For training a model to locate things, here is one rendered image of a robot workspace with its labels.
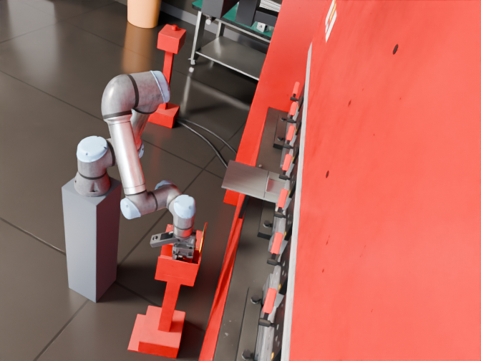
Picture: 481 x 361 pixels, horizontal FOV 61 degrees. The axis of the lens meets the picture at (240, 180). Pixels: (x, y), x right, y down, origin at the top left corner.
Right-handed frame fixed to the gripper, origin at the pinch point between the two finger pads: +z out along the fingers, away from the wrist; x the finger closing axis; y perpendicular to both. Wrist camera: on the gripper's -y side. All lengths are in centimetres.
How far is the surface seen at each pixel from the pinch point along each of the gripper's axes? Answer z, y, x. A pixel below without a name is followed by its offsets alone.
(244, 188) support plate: -25.0, 23.3, 23.3
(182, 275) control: 1.2, 3.8, -4.8
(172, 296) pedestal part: 28.7, -0.5, 2.3
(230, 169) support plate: -25.6, 16.7, 33.1
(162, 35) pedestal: -11, -46, 192
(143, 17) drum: 50, -105, 374
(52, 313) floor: 68, -63, 8
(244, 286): -11.9, 27.6, -14.8
